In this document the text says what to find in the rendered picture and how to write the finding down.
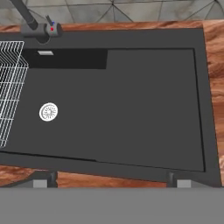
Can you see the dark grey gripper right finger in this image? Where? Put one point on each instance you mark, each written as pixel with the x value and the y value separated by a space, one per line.
pixel 179 181

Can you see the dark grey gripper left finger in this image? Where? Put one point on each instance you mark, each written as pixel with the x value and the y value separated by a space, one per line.
pixel 43 180

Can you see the white round sink drain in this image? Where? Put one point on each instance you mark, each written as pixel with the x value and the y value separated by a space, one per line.
pixel 48 112

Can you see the dark grey sink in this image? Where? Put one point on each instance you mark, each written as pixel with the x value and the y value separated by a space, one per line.
pixel 122 110

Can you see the dark grey tap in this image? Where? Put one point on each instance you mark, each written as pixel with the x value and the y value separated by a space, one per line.
pixel 35 27

